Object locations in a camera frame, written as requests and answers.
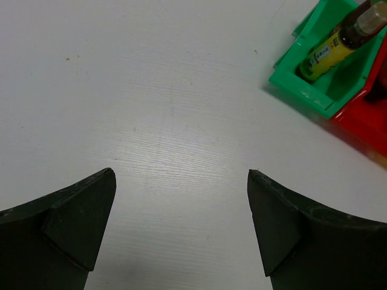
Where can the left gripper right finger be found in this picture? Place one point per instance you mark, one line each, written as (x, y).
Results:
(307, 245)

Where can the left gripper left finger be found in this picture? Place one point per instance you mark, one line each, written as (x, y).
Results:
(53, 242)

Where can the small brown cap bottle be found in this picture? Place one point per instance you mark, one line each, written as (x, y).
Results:
(332, 50)

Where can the yellow cap sauce bottle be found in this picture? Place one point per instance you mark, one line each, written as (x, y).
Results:
(351, 17)

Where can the red plastic bin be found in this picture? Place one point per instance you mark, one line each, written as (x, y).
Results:
(362, 121)

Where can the green plastic bin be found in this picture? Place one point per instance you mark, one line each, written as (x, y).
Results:
(332, 91)

